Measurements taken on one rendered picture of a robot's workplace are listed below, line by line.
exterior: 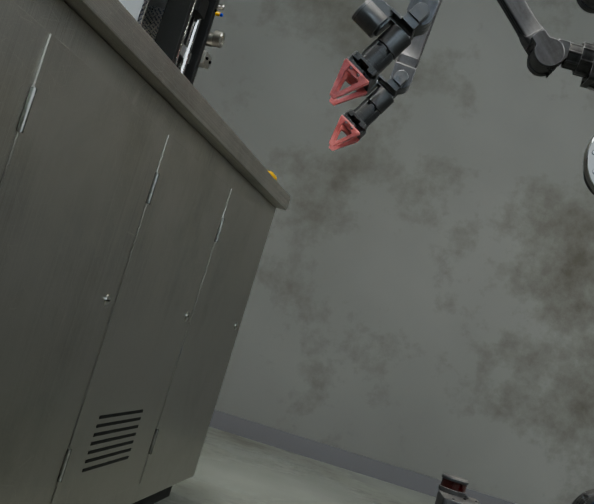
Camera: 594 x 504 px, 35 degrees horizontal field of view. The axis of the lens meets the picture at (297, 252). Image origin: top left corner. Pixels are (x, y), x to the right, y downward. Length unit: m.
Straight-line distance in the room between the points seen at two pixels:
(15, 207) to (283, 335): 3.29
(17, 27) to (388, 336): 3.48
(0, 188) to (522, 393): 3.60
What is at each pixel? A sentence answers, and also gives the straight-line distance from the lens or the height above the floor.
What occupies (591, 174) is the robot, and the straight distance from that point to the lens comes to 2.20.
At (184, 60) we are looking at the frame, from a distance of 2.04.
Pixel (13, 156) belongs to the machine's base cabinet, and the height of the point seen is 0.66.
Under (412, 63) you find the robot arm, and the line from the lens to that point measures 2.51.
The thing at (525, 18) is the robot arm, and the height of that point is 1.51.
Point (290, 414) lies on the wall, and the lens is 4.42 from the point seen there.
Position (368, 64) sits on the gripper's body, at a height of 1.12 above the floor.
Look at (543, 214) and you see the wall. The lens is 4.55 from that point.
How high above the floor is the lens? 0.57
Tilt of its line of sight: 4 degrees up
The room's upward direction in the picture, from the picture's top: 17 degrees clockwise
